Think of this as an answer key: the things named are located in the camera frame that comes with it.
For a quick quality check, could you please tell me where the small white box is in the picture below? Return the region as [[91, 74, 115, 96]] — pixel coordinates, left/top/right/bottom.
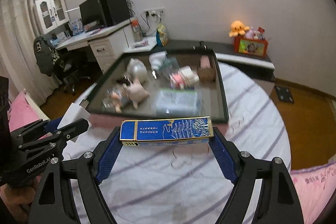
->
[[57, 103, 91, 129]]

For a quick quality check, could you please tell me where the black hair clip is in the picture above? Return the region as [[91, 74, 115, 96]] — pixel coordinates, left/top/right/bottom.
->
[[116, 75, 132, 86]]

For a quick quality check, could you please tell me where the white silver rabbit figure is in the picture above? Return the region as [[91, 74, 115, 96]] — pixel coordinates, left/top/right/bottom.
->
[[126, 59, 148, 84]]

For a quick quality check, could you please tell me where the blue gold rectangular box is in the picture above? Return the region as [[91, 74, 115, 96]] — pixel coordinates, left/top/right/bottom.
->
[[120, 117, 214, 146]]

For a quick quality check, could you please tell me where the teal lid clear container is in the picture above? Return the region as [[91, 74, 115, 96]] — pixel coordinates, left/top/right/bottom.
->
[[154, 89, 202, 117]]

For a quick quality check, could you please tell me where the white cup-shaped device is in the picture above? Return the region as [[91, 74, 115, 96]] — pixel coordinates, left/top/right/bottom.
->
[[149, 51, 167, 71]]

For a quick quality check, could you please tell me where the pink white block model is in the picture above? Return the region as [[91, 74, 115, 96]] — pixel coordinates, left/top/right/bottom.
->
[[169, 66, 199, 89]]

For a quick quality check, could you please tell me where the rose gold round tin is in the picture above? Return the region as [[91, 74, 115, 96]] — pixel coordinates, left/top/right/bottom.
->
[[197, 55, 217, 83]]

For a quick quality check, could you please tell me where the pink-haired baby doll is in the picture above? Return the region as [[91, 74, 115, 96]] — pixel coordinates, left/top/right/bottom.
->
[[101, 88, 130, 113]]

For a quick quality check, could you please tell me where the person's left hand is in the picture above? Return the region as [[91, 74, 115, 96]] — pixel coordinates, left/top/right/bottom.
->
[[1, 176, 41, 223]]

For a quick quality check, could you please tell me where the beige curtain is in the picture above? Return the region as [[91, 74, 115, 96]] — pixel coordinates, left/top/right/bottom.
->
[[1, 0, 59, 106]]

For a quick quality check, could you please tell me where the grey hoodie on chair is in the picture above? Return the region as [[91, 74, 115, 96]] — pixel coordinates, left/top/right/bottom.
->
[[34, 36, 61, 77]]

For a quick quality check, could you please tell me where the black office chair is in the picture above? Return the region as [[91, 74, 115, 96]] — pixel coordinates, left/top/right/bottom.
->
[[53, 50, 91, 96]]

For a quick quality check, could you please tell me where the black floor scale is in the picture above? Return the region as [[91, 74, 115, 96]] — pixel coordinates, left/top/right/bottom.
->
[[274, 85, 294, 103]]

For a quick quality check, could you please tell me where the white computer desk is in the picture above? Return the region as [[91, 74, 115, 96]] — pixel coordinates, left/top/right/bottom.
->
[[55, 17, 136, 75]]

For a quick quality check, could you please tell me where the white hutch cabinet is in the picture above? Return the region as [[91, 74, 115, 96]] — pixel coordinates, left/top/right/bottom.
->
[[35, 0, 70, 35]]

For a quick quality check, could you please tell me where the white low side cabinet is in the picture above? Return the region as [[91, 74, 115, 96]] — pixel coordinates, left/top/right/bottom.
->
[[125, 36, 157, 53]]

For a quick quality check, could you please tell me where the orange-lid water bottle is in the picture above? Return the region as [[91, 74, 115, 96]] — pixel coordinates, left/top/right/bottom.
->
[[131, 19, 143, 42]]

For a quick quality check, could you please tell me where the black computer monitor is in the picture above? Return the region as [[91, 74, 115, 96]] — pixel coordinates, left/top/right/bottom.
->
[[79, 0, 105, 32]]

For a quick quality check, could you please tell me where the pink box with black rim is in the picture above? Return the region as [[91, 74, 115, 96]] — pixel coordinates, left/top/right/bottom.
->
[[85, 49, 228, 127]]

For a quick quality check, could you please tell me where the yellow blue snack bag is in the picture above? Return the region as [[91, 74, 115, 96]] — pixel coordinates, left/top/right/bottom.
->
[[156, 23, 168, 47]]

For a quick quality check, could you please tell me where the black computer tower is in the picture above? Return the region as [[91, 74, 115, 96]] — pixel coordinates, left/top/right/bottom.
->
[[99, 0, 130, 27]]

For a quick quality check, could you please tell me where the red cartoon storage box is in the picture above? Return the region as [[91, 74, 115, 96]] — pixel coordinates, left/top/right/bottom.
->
[[234, 36, 268, 57]]

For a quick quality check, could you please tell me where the small black object on bench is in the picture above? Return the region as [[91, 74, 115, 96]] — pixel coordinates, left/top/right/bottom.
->
[[193, 41, 207, 50]]

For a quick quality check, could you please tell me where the orange octopus plush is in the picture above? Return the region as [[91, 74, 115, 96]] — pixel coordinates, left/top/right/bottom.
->
[[228, 20, 250, 37]]

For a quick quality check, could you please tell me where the white bed frame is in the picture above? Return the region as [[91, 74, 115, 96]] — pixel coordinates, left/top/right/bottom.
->
[[25, 93, 49, 121]]

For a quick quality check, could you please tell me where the white wall power strip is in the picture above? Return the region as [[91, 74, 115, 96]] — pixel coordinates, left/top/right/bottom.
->
[[144, 7, 165, 16]]

